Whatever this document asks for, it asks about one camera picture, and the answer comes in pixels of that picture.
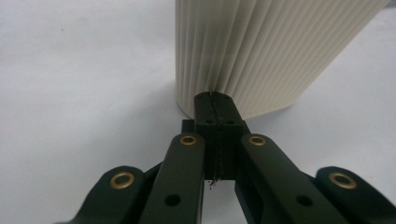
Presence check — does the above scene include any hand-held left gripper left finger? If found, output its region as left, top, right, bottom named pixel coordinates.
left=181, top=91, right=220, bottom=181

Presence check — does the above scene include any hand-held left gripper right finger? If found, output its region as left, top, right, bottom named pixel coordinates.
left=212, top=91, right=250, bottom=181

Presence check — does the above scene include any green ribbed pump bottle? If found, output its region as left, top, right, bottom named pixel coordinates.
left=175, top=0, right=390, bottom=120

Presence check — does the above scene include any light grey table mat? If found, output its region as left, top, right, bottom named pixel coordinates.
left=0, top=0, right=396, bottom=224

